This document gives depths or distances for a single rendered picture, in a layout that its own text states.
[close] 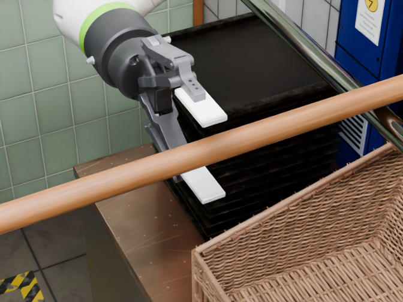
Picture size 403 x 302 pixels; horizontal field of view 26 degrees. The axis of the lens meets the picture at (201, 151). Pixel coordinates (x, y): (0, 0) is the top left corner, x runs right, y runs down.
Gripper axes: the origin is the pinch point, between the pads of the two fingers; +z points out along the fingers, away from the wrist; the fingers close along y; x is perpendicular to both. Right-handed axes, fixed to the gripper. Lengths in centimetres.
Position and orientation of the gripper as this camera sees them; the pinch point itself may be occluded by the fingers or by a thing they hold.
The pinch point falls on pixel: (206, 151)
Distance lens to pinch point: 97.6
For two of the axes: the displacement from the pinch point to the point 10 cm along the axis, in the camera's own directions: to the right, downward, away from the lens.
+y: 0.0, 7.7, 6.4
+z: 4.5, 5.7, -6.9
